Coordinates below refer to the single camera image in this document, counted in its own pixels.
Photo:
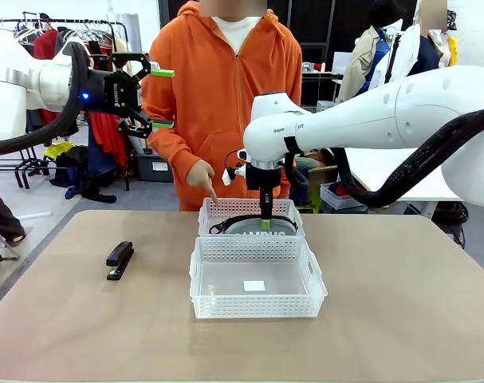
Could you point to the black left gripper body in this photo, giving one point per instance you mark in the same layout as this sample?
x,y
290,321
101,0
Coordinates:
x,y
114,93

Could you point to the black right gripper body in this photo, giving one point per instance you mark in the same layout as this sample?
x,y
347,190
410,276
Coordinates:
x,y
263,177

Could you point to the left gripper black green-tipped finger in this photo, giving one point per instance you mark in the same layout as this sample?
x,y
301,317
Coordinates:
x,y
140,127
162,73

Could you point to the grey Campus pencil case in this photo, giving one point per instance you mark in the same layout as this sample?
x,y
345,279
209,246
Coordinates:
x,y
245,228

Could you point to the black stapler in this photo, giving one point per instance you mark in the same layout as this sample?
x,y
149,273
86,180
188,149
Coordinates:
x,y
118,259

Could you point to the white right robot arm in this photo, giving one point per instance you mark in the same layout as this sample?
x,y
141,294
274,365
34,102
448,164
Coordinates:
x,y
385,115

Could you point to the person's right hand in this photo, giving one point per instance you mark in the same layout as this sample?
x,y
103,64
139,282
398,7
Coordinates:
x,y
199,175

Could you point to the white perforated plastic basket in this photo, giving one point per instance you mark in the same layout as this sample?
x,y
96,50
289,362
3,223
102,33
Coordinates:
x,y
241,205
257,307

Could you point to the red hanging garment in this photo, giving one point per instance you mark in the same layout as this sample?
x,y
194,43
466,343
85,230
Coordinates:
x,y
106,135

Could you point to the grey storage bin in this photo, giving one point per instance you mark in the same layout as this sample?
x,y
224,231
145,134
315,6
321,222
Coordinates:
x,y
154,167

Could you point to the person in orange hoodie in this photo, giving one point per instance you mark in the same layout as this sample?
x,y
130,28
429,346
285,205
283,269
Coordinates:
x,y
209,99

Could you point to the dark clothes pile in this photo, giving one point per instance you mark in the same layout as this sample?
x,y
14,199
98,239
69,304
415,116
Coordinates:
x,y
82,171

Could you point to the white basket with red cloth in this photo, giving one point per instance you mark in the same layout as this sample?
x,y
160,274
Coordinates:
x,y
341,197

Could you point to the white square label sticker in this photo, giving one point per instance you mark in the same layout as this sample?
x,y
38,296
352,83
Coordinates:
x,y
254,286

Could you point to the yellow cloth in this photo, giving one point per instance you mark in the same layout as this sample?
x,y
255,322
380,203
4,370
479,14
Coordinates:
x,y
58,151

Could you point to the grey desktop box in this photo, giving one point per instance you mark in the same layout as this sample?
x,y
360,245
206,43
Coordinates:
x,y
324,106

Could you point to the white background table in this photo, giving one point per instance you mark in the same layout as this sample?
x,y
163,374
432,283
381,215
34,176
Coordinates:
x,y
397,167

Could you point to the mannequin in beige coat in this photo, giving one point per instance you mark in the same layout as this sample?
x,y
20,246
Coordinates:
x,y
365,52

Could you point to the black bag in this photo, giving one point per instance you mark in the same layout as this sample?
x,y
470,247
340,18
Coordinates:
x,y
453,215

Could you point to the white hanging shirt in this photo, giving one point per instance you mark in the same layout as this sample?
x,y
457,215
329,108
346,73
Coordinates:
x,y
405,52

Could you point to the background person in navy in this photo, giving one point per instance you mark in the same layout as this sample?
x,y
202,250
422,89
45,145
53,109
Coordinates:
x,y
429,56

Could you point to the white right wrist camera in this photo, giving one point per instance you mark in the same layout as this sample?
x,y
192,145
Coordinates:
x,y
228,176

